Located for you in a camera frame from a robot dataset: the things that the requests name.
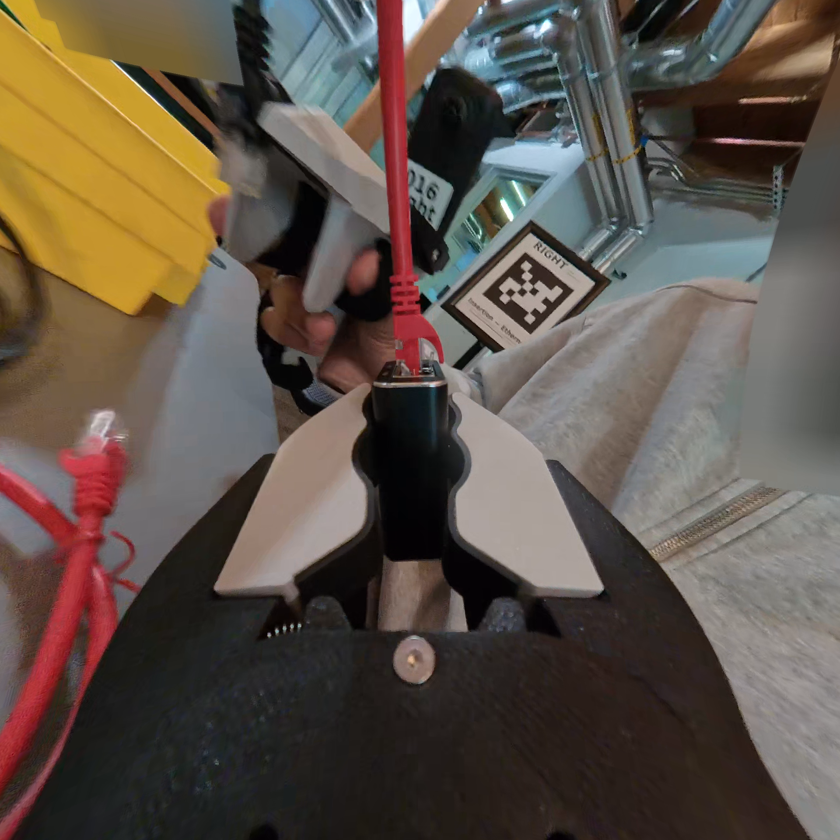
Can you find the person's grey zip sweatshirt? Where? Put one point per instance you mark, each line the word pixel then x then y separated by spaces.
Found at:
pixel 754 656

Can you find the black ethernet adapter box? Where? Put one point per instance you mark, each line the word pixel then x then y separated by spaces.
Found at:
pixel 410 472

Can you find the framed marker sign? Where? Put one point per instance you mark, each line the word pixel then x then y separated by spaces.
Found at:
pixel 531 289

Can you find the person's right forearm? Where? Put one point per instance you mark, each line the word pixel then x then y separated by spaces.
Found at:
pixel 623 394

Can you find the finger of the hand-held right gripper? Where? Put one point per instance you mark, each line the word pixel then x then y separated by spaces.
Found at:
pixel 328 157
pixel 253 197

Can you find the person's right hand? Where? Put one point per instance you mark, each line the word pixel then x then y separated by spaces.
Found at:
pixel 308 328

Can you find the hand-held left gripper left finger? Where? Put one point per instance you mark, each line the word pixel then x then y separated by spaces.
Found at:
pixel 308 512

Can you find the yellow storage bin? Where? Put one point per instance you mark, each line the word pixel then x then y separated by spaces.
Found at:
pixel 98 197

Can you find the silver ventilation pipes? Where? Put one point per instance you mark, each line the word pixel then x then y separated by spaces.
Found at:
pixel 610 164

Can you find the wooden beam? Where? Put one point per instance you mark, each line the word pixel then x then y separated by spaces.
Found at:
pixel 439 39

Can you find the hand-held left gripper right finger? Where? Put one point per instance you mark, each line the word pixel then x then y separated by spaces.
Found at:
pixel 518 518

